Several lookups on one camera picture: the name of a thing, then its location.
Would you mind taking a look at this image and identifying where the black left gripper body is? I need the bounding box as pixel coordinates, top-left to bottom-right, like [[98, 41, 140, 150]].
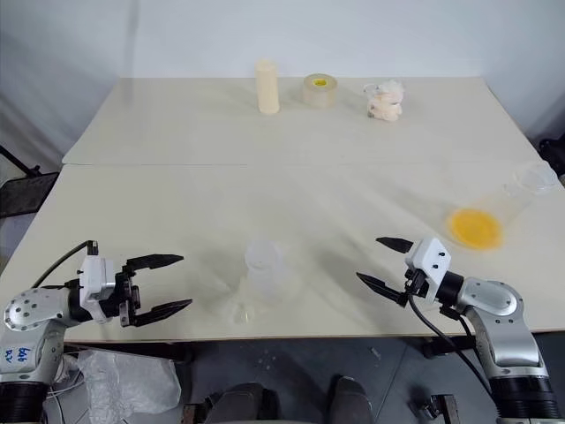
[[109, 263, 143, 329]]

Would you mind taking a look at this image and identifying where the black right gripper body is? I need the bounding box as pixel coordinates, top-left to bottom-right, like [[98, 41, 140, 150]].
[[399, 267, 437, 307]]

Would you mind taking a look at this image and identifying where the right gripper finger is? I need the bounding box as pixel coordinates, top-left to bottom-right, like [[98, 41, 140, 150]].
[[356, 271, 409, 307], [375, 236, 416, 255]]

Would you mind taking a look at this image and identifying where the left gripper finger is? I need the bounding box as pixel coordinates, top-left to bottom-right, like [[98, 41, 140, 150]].
[[127, 298, 194, 329], [124, 253, 185, 277]]

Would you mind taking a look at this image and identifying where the flask with orange liquid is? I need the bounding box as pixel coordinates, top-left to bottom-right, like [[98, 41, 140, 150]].
[[444, 161, 560, 255]]

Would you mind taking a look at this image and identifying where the translucent plastic flask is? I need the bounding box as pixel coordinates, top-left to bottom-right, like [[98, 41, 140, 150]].
[[231, 260, 305, 326]]

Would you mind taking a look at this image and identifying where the clear plastic bag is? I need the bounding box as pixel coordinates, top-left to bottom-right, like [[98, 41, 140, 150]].
[[77, 348, 183, 424]]

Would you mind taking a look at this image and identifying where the dark rounded shape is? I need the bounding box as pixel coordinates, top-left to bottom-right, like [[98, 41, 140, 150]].
[[210, 382, 282, 424], [329, 375, 373, 424]]

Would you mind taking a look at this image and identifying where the dark metal clamp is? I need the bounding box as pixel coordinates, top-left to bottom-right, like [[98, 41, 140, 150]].
[[412, 392, 460, 424]]

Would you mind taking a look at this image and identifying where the beige tape roll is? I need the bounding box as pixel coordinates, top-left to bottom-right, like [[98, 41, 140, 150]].
[[301, 73, 338, 110]]

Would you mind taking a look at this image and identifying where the black equipment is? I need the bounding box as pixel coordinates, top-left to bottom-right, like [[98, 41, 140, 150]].
[[537, 138, 565, 189]]

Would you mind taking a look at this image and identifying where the cream cylinder container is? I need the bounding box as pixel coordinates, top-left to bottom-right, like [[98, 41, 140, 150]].
[[254, 58, 282, 117]]

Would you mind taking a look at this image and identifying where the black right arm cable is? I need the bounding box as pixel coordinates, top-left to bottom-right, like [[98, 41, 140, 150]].
[[403, 271, 502, 401]]

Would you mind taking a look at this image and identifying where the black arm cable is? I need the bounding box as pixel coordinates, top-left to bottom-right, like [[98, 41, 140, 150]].
[[403, 271, 502, 401], [31, 239, 100, 291]]

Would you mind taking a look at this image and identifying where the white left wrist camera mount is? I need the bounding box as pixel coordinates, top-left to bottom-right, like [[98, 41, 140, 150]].
[[77, 255, 117, 326]]

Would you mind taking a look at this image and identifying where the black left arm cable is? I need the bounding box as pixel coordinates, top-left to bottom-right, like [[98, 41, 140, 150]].
[[31, 239, 100, 291]]

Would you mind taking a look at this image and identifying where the white cable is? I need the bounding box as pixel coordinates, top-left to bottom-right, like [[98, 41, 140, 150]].
[[43, 352, 87, 424]]

